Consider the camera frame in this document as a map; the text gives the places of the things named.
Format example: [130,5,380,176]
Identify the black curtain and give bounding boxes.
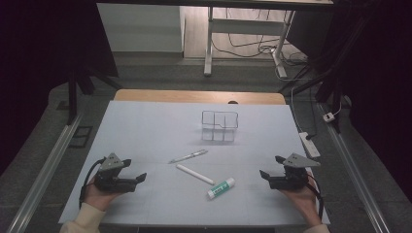
[0,0,119,176]
[286,0,412,203]

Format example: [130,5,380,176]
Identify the person's left hand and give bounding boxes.
[83,176,121,212]

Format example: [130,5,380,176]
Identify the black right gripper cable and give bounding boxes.
[305,173,325,222]

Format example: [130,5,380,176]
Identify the white power strip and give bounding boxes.
[298,131,322,159]

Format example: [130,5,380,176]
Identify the black floor cable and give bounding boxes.
[212,8,309,66]

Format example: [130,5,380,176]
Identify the black metal stand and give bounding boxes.
[278,48,345,134]
[66,64,123,125]

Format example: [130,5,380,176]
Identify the silver white pen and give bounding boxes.
[168,149,209,164]

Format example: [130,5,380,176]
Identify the white paper-wrapped stick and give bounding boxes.
[175,163,216,186]

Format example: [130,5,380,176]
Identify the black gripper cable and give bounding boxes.
[305,173,325,222]
[78,156,107,210]

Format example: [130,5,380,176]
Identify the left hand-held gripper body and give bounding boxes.
[92,152,139,194]

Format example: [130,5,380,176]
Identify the white partition panel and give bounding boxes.
[96,3,187,53]

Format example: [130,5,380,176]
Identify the white desk frame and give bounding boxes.
[203,5,296,80]

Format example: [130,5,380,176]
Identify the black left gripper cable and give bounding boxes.
[78,156,107,210]

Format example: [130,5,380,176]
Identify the aluminium rail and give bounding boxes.
[6,113,84,233]
[319,103,392,233]

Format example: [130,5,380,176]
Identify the green white glue stick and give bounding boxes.
[207,177,236,200]

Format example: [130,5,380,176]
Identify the black floor frame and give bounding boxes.
[68,125,93,150]

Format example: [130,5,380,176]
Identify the person's right hand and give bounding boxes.
[280,175,323,216]

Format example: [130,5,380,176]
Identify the clear acrylic pen organizer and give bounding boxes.
[200,110,240,143]

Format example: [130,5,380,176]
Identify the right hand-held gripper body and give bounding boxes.
[268,152,322,191]

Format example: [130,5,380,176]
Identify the wooden table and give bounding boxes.
[114,88,287,106]

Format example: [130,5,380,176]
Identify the white floor cable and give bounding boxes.
[290,84,305,134]

